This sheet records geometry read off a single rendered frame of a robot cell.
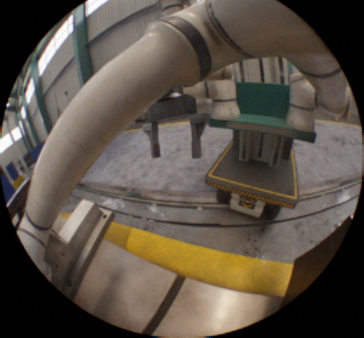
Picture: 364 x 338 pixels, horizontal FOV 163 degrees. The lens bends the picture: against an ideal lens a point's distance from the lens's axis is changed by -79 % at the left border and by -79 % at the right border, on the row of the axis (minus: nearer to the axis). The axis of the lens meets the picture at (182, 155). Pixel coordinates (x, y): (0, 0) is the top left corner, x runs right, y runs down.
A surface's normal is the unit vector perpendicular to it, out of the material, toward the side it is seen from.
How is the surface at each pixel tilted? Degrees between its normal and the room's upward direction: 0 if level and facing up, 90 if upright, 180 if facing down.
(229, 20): 115
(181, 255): 0
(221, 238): 0
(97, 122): 102
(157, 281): 0
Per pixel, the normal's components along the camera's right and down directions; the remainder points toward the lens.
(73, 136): 0.35, 0.39
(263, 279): -0.18, -0.84
